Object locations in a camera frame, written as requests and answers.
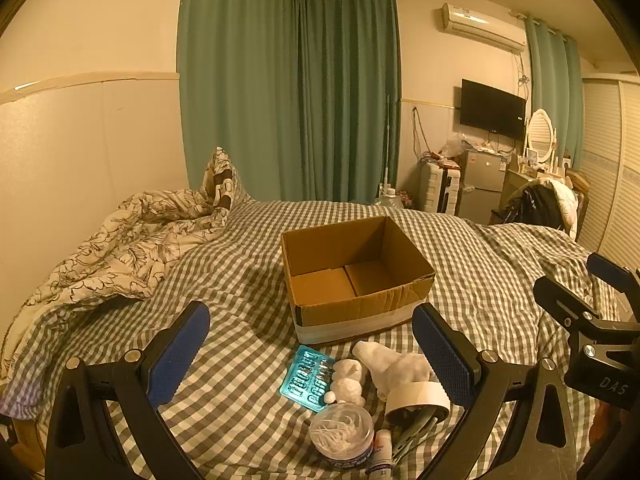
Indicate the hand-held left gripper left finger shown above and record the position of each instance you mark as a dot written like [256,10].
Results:
[177,360]

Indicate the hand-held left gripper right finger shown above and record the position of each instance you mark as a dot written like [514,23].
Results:
[447,362]

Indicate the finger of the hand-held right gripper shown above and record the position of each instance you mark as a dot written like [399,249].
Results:
[562,300]
[612,272]

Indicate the beige tape roll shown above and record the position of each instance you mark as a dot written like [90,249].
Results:
[417,395]

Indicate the white knitted glove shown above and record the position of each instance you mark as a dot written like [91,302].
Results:
[395,365]

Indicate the grey-green slim tool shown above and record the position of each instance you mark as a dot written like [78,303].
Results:
[415,437]

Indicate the white garment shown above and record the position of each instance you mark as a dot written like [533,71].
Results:
[567,200]

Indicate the black jacket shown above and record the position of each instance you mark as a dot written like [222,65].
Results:
[535,207]

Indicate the white louvred wardrobe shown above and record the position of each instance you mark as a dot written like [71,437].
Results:
[612,170]

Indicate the small white tube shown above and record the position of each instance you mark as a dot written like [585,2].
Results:
[382,452]

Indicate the beige dressing table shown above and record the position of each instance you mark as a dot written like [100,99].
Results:
[512,187]

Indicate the clear cotton swab jar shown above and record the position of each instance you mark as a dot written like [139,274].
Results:
[341,432]

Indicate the open cardboard box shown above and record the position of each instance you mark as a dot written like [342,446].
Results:
[350,280]

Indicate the floral quilt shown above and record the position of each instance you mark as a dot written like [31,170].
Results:
[120,245]

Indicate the teal blister pack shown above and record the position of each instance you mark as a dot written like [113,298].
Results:
[305,377]

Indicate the silver small fridge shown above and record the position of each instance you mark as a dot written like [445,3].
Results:
[480,185]

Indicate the white oval mirror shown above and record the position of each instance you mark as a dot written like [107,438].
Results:
[541,132]

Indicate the white suitcase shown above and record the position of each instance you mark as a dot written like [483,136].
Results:
[437,190]

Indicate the clear plastic bag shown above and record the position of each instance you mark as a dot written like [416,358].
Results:
[457,146]

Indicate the narrow green curtain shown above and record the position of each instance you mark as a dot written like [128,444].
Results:
[555,90]

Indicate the white air conditioner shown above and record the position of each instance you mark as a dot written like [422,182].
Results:
[482,25]

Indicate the wide green curtain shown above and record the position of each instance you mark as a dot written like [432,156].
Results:
[280,90]

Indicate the black wall television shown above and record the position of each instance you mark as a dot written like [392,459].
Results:
[492,107]

